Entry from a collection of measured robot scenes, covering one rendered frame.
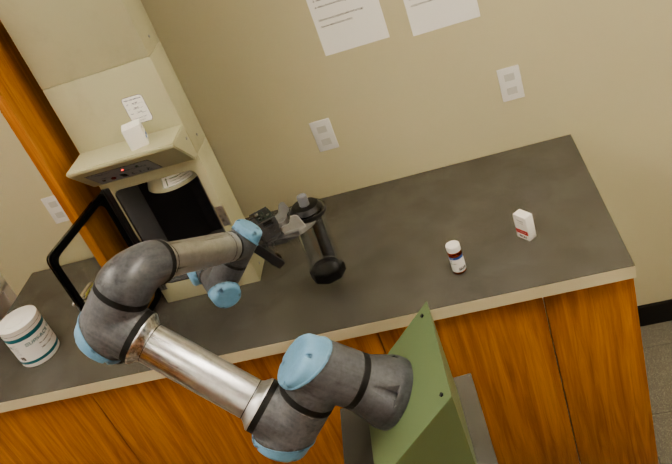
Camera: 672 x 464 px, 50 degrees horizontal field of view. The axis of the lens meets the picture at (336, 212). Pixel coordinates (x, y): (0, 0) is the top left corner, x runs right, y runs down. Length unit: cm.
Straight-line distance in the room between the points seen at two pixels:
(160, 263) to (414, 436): 59
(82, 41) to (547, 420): 168
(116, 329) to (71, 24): 84
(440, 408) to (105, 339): 66
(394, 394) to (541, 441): 101
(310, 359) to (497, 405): 97
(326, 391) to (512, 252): 81
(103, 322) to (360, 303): 79
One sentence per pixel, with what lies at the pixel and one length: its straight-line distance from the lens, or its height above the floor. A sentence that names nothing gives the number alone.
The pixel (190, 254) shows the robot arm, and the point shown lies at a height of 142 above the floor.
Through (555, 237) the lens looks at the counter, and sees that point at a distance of 205.
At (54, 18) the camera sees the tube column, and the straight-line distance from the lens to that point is 199.
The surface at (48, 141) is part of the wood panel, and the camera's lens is 213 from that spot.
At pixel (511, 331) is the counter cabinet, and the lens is 203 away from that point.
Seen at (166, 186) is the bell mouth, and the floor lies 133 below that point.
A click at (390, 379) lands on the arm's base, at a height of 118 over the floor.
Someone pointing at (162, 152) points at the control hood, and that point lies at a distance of 194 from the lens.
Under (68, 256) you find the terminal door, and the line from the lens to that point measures 202.
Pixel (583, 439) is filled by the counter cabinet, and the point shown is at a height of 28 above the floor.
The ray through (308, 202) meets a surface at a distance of 195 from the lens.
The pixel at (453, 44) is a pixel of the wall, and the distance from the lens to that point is 232.
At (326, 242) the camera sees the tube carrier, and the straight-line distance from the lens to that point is 198.
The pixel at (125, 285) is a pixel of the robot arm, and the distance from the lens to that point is 145.
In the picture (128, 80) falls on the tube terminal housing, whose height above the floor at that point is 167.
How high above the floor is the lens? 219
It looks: 31 degrees down
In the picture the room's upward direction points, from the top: 22 degrees counter-clockwise
